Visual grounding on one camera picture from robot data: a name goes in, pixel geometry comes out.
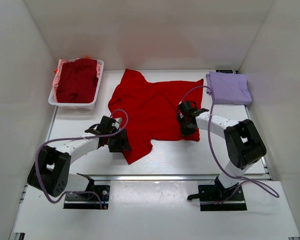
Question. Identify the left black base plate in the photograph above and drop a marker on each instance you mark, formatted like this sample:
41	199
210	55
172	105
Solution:
89	201

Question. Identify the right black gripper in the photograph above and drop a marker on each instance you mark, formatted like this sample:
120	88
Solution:
185	133

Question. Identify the small dark device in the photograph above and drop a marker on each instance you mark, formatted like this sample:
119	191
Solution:
225	71

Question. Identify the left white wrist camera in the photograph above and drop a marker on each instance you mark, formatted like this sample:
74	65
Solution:
118	120

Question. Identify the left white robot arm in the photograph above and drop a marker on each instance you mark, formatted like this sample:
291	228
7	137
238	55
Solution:
50	172

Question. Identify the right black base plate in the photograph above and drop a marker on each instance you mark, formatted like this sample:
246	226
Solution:
211	199

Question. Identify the pink shirt in basket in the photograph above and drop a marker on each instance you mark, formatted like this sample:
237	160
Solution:
57	76

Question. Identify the dark red shirt in basket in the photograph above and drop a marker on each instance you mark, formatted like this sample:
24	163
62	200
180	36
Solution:
78	82

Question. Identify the silver aluminium rail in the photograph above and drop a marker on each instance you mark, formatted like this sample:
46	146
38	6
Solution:
153	177

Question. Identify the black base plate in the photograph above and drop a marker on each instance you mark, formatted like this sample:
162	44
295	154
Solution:
211	199
89	201

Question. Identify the bright red t shirt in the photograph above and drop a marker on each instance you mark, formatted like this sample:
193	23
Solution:
149	110

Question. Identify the folded lavender t shirt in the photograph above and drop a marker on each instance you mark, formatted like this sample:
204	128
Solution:
228	88

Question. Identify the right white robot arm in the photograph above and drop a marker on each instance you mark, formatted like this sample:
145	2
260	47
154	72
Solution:
243	143

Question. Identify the white plastic basket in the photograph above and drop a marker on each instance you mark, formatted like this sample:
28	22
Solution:
90	106

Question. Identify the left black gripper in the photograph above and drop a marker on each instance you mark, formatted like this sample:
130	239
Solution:
123	143

